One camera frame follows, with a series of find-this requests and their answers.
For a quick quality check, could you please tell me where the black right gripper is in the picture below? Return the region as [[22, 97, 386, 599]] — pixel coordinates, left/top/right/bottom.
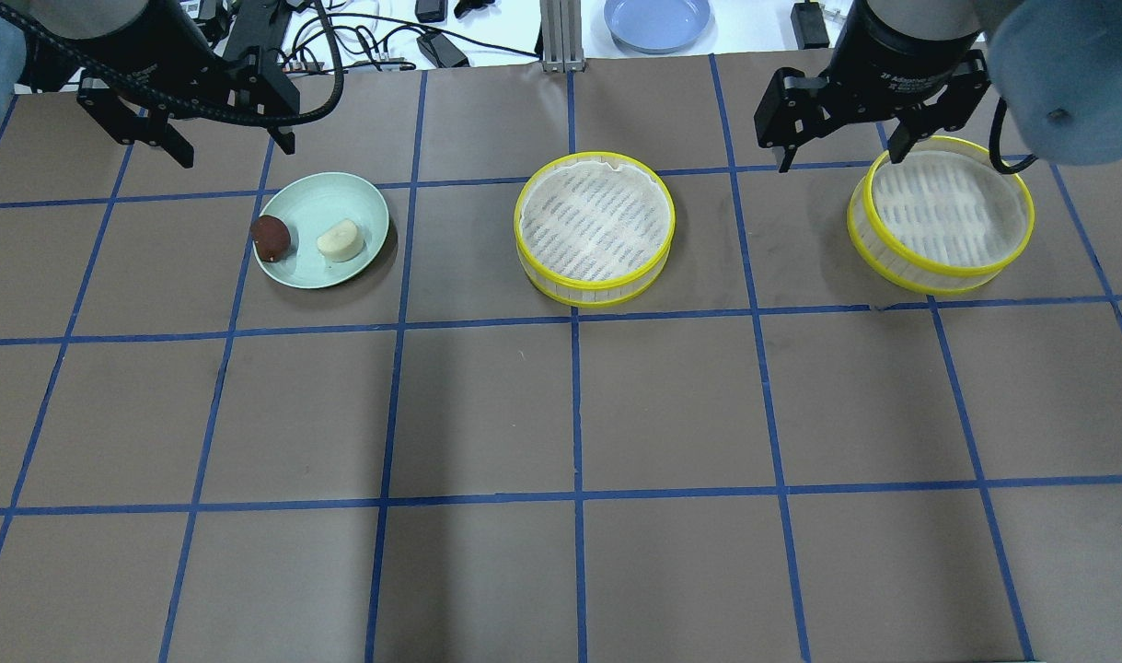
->
[[754, 1, 990, 173]]

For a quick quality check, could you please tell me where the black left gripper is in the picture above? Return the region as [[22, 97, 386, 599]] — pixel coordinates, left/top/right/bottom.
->
[[27, 1, 300, 169]]

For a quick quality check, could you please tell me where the yellow steamer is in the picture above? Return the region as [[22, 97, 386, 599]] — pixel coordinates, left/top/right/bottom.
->
[[846, 137, 1036, 297], [513, 151, 675, 309]]

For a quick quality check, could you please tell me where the white bun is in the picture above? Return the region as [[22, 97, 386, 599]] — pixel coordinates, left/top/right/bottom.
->
[[316, 218, 365, 263]]

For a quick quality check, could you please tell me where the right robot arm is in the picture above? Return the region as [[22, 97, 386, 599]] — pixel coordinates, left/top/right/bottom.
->
[[754, 1, 1122, 175]]

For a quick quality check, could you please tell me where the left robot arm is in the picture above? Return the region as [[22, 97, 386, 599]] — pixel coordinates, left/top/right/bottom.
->
[[0, 1, 311, 168]]

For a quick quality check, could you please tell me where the black power brick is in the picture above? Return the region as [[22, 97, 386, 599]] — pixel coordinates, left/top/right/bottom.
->
[[791, 1, 830, 50]]

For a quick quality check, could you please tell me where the light green plate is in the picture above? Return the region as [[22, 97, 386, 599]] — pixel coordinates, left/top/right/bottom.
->
[[250, 172, 389, 289]]

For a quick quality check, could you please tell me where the blue plate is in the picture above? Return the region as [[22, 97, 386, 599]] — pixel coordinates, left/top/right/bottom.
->
[[603, 1, 712, 54]]

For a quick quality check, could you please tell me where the black power adapter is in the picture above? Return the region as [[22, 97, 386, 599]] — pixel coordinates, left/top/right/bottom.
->
[[416, 33, 469, 70]]

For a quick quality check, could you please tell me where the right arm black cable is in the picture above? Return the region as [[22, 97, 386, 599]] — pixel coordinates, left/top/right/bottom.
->
[[987, 96, 1040, 176]]

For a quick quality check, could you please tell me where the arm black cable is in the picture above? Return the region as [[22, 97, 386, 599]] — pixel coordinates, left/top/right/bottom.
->
[[0, 0, 344, 128], [987, 96, 1040, 176]]

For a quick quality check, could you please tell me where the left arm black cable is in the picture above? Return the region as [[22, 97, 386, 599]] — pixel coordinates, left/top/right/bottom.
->
[[0, 0, 344, 128]]

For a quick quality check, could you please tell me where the aluminium frame post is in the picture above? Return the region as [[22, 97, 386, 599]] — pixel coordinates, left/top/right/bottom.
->
[[539, 0, 586, 73]]

